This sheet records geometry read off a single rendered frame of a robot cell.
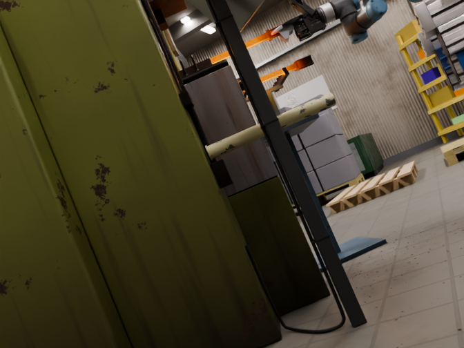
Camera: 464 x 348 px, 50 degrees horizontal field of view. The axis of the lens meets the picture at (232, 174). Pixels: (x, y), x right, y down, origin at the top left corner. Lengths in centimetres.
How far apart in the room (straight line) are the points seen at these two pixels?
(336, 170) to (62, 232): 484
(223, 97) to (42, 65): 63
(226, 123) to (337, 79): 812
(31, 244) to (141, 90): 57
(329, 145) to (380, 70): 394
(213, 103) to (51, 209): 70
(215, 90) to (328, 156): 432
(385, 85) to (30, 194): 864
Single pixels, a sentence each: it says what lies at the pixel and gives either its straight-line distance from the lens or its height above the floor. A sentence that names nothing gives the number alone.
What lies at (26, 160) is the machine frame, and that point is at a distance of 159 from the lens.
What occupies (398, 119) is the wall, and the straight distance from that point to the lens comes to 973.
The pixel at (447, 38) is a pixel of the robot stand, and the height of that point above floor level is 64.
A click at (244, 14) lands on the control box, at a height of 94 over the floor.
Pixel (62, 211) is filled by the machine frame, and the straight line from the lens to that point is 155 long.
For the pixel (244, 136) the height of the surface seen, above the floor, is 62.
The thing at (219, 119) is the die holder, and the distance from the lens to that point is 184.
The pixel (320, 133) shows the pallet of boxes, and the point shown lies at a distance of 610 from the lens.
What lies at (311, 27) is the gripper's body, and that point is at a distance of 205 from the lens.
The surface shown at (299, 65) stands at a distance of 247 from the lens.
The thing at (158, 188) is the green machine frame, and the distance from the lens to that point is 156.
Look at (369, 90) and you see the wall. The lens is 980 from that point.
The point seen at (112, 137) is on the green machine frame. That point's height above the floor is 78.
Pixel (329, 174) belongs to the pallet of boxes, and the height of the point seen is 32.
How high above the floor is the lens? 43
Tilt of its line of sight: 3 degrees up
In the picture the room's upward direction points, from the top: 23 degrees counter-clockwise
